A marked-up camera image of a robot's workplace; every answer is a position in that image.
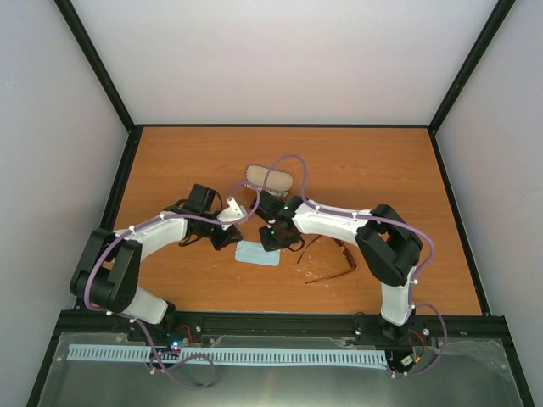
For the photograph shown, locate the brown tinted sunglasses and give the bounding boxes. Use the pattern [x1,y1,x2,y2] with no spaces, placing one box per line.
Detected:
[296,235,357,285]

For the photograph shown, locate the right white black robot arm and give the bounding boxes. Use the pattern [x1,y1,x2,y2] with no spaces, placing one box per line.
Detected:
[250,191,423,343]

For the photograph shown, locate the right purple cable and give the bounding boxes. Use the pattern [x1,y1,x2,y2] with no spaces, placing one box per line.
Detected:
[262,153,449,379]

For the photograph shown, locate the black frame post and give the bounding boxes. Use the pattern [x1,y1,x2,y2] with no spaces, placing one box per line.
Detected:
[428,0,516,136]
[53,0,136,132]

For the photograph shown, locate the light blue slotted cable duct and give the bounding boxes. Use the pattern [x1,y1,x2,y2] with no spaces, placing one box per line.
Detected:
[65,344,387,369]

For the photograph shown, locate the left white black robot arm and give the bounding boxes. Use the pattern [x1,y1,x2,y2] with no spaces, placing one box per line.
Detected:
[70,184,247,342]

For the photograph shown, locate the black frame post left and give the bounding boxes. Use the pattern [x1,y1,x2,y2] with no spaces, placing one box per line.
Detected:
[53,0,136,132]

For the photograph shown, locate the light blue cleaning cloth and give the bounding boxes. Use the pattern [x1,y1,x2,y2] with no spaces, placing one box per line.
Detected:
[234,240,281,266]

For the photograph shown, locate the black aluminium front rail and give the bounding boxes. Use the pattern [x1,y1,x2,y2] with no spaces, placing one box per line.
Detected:
[54,310,509,342]

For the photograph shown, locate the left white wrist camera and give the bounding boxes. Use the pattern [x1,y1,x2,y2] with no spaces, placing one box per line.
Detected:
[217,197,247,231]

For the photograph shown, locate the flag newsprint glasses case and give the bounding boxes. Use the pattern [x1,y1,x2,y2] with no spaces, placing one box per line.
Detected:
[242,164,293,198]

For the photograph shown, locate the black frame post right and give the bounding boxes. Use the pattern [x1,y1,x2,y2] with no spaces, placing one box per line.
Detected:
[428,0,516,136]

